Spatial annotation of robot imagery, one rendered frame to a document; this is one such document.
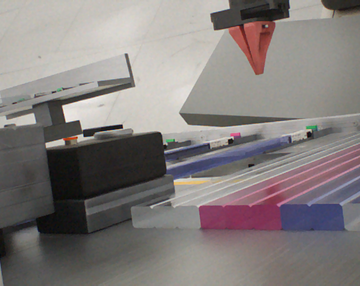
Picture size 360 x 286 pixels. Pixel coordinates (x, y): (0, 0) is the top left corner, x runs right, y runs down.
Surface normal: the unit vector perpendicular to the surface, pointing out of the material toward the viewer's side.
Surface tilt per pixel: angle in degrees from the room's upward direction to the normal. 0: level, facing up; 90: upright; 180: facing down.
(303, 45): 0
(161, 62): 0
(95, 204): 90
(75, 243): 46
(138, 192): 90
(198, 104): 0
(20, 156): 90
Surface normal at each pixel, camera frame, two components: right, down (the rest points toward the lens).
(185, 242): -0.13, -0.99
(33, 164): 0.81, -0.07
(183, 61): -0.50, -0.60
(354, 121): -0.57, 0.12
